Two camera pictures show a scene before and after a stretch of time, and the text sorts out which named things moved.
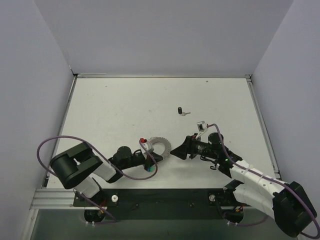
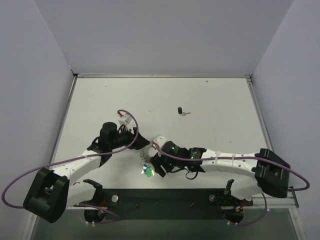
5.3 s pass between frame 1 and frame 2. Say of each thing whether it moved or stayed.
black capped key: stayed
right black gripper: moved
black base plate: stayed
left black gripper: moved
